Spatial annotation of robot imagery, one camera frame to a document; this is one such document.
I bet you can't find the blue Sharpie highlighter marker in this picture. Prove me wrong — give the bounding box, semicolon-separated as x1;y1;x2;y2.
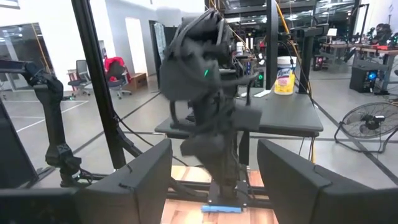
201;205;243;214

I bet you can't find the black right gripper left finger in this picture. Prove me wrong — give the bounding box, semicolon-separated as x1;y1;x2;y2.
0;138;174;224

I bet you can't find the black flat panel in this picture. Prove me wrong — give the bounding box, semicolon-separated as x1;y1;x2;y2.
0;100;40;189

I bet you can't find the black computer tower blue light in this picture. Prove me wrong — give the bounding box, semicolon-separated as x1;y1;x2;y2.
349;66;387;94

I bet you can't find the red jacket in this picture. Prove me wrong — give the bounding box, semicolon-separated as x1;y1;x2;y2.
103;56;127;74

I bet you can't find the black desk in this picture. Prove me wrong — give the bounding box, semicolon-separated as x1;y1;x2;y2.
154;89;325;166

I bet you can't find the black monitor stand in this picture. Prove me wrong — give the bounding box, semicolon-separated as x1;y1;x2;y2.
290;23;330;95

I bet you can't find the black rig frame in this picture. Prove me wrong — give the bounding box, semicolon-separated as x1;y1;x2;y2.
70;0;280;210

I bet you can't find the dark office chair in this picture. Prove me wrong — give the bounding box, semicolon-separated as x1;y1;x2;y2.
105;63;134;101

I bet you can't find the wood-top workbench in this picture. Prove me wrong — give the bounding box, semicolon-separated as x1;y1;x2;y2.
321;41;398;95

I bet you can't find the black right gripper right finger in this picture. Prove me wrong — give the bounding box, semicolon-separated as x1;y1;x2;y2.
256;138;398;224

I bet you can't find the yellow wipes canister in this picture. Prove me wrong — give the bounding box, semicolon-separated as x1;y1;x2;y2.
274;55;298;96

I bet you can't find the hanging grey cloth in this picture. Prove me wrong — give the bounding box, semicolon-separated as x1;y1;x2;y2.
153;22;168;57

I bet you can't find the white paper sheet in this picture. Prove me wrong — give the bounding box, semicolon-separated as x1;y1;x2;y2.
252;89;272;99

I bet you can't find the grey office chair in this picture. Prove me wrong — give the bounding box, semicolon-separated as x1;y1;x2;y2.
67;59;92;98

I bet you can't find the yellow hanging cable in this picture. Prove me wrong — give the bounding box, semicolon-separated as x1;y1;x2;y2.
274;0;315;164

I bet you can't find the black wire floor fan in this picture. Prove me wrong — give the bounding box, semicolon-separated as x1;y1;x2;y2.
333;101;398;154

